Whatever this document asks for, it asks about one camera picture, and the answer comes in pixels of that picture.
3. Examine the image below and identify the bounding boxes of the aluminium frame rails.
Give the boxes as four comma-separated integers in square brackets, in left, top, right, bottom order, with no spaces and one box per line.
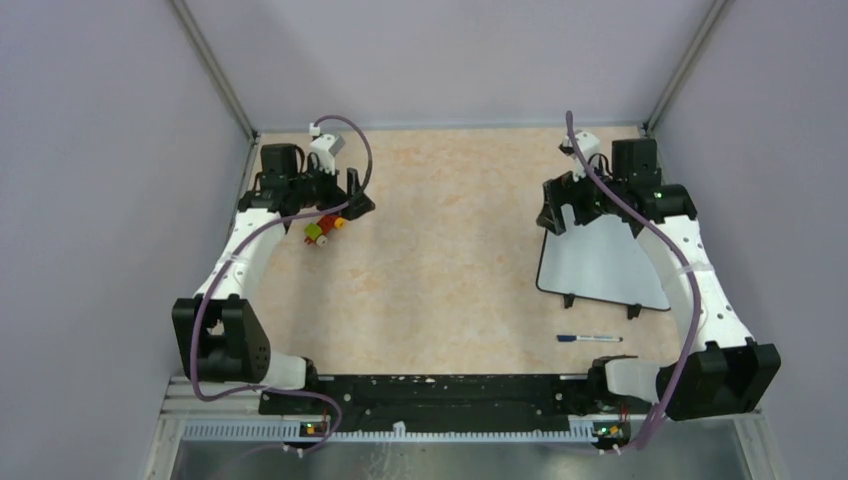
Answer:
[142,0,783,480]

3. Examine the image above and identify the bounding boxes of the colourful toy brick car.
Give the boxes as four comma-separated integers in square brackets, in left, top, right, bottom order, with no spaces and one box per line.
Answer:
[304,214,347,247]

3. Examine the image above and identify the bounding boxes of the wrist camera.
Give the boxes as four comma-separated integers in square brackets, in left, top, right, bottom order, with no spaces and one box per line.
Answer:
[560,130,602,181]
[309,123,345,174]

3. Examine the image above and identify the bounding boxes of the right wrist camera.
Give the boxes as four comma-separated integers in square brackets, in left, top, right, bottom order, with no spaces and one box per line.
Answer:
[560,130,602,181]

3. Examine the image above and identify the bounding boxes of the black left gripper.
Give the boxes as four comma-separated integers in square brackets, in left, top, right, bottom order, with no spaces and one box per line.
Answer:
[288,155,374,220]

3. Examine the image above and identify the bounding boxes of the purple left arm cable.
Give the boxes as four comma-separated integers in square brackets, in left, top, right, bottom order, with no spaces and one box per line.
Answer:
[189,115,374,458]

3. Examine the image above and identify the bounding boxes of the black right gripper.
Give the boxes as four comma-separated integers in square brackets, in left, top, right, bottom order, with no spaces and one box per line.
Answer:
[536,156,625,236]

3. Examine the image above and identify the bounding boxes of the white blue whiteboard marker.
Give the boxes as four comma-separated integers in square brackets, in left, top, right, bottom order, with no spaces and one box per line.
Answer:
[556,335,623,343]

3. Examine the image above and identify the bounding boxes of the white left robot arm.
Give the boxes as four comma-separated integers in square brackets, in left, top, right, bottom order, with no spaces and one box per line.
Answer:
[171,134,375,414]

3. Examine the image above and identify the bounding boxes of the white slotted cable duct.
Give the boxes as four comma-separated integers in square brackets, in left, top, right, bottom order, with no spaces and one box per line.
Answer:
[182,420,597,443]

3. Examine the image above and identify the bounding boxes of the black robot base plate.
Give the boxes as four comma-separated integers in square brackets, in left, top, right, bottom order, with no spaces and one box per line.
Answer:
[258,373,654,420]

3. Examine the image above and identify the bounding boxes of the black framed whiteboard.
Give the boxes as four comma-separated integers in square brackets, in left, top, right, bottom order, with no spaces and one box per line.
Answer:
[536,205,669,319]

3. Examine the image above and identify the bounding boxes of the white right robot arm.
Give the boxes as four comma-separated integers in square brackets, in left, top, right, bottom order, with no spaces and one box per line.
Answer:
[536,135,781,421]

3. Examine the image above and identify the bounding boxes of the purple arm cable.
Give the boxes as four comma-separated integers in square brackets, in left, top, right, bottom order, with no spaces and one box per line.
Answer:
[564,110,704,453]
[189,115,374,458]

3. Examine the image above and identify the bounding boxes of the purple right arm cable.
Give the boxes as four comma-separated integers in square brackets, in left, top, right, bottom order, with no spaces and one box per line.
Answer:
[564,110,704,453]

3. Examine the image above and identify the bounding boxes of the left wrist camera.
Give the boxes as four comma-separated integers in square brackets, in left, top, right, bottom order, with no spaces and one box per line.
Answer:
[309,123,345,174]

